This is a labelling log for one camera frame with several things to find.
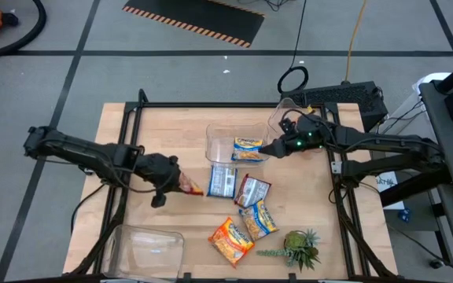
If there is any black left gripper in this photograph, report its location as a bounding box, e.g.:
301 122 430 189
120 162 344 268
134 153 196 208

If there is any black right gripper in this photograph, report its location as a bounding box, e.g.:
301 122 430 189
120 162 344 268
259 113 330 160

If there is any red Maruchan ramen pack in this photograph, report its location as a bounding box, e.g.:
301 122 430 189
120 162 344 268
177 171 205 197
233 174 273 209

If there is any blue Maruchan ramen pack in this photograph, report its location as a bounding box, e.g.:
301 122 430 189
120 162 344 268
206 164 238 199
230 136 265 163
238 199 281 242

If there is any orange Maruchan ramen pack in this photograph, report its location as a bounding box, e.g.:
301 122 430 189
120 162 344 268
207 216 256 269

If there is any clear plastic bin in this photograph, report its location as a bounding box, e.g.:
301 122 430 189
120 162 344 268
101 224 186 283
267 97 336 155
204 121 271 166

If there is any black computer case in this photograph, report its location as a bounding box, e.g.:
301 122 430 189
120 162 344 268
280 80 389 133

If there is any succulent plant in dark pot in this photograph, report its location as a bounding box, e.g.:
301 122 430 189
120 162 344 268
256 228 322 274

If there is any white paper sheet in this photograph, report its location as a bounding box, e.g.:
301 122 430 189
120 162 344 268
374 172 407 211

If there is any black hazard-striped floor mat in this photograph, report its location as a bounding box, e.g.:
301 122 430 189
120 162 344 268
122 0 266 49

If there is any white plastic bin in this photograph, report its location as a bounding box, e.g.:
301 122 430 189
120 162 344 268
411 72 453 95

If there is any black metal table frame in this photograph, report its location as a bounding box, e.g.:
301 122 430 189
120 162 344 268
68 88 399 283

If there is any black looped floor cable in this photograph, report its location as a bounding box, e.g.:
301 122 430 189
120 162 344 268
276 0 310 95

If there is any yellow power cable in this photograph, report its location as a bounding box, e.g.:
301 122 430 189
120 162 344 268
344 0 369 83

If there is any black vacuum hose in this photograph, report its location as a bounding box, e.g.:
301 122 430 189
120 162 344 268
0 0 48 60

